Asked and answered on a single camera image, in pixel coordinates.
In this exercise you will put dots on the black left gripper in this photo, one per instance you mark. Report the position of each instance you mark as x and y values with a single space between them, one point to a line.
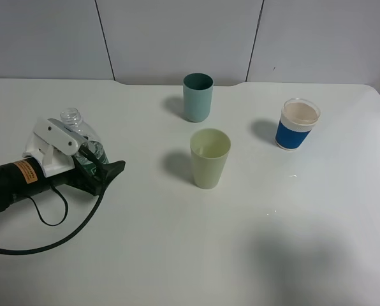
25 177

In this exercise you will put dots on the clear bottle with green label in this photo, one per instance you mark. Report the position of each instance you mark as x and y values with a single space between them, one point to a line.
72 118

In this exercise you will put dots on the pale green plastic cup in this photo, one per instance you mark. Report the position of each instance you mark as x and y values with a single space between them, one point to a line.
209 151

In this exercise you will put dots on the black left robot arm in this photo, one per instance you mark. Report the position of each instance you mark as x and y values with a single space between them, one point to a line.
24 179

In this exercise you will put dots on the teal plastic cup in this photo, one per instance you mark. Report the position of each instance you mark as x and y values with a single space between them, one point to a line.
197 95

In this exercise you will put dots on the blue sleeved paper cup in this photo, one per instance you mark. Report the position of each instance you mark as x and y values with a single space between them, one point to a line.
298 117

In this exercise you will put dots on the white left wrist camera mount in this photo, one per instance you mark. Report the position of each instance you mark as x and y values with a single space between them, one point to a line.
53 145

